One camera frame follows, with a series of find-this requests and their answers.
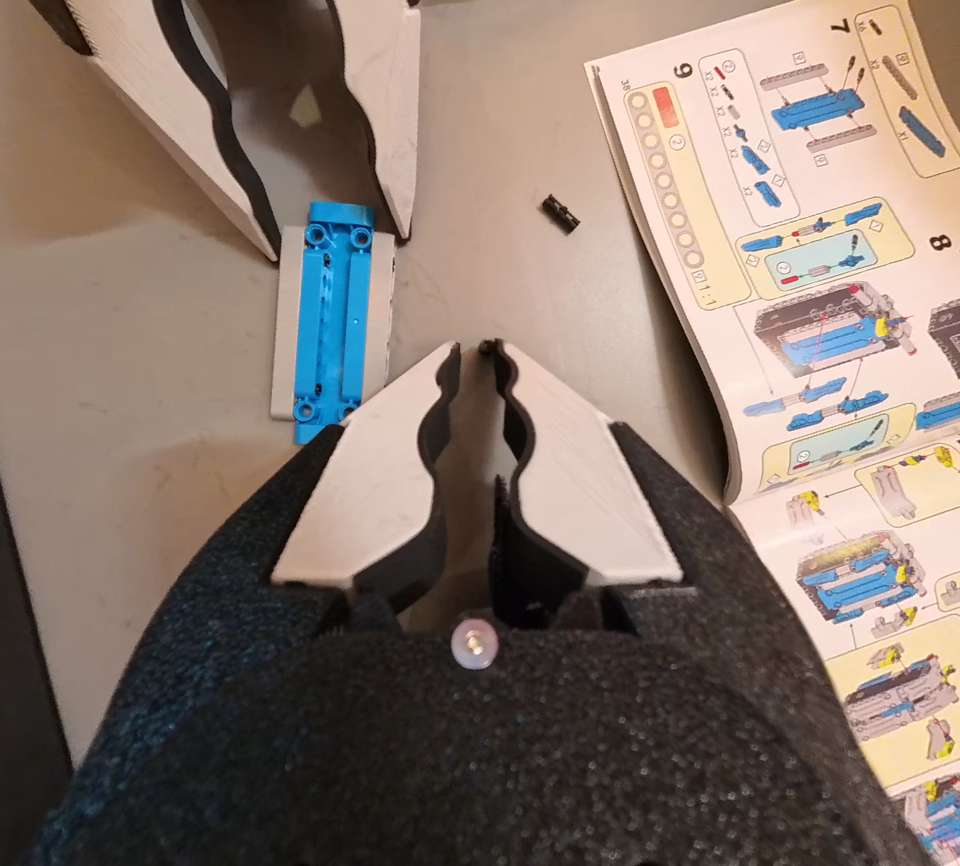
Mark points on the grey perforated building beam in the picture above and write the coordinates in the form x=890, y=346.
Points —
x=379, y=311
x=285, y=326

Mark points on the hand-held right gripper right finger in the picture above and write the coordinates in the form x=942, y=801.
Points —
x=592, y=499

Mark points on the black dotted mat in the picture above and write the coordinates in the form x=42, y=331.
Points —
x=22, y=656

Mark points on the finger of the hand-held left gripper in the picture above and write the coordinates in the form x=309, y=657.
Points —
x=382, y=56
x=135, y=56

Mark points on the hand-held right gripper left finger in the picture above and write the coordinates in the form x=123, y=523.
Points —
x=360, y=499

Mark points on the blue perforated building beam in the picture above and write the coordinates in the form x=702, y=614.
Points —
x=322, y=326

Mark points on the open instruction booklet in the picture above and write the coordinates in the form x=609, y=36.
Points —
x=825, y=371

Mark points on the grey desk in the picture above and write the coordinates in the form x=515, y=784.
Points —
x=525, y=131

